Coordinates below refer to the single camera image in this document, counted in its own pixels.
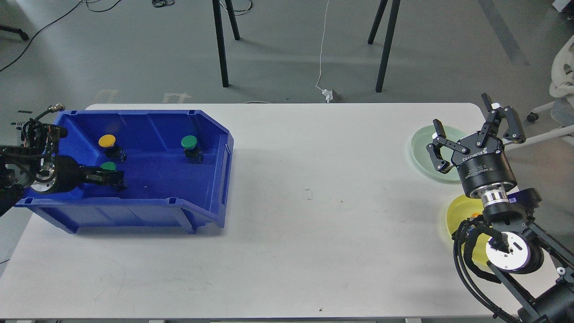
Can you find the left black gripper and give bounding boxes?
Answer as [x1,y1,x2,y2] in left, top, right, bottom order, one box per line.
[31,155,124,194]

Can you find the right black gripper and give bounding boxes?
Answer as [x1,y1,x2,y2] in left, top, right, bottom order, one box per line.
[426,93,526,198]

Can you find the black stand legs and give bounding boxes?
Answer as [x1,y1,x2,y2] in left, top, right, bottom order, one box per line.
[367,0,400,93]
[212,0,240,88]

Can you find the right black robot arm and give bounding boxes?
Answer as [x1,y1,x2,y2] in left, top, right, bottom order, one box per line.
[426,93,574,323]

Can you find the blue plastic bin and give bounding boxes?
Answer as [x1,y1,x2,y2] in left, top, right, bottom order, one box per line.
[16,110,233,234]

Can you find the white office chair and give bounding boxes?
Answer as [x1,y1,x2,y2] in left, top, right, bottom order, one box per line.
[523,36,574,146]

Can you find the yellow plate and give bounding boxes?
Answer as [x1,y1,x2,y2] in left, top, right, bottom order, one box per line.
[445,195,490,272]

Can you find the black stand legs right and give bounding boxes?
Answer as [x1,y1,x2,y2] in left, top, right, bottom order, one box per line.
[367,0,400,93]

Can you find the black stand legs left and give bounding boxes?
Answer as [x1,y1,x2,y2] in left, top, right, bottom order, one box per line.
[212,0,240,88]

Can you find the white power adapter cable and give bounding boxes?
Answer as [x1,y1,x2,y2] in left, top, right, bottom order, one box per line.
[315,0,336,103]

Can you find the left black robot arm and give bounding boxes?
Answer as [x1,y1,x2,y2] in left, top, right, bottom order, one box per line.
[0,104,127,215]

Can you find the black floor cable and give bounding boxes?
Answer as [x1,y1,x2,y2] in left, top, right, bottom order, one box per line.
[0,0,124,73]

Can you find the pale green plate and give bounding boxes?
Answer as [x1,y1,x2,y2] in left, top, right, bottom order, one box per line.
[410,124,466,184]

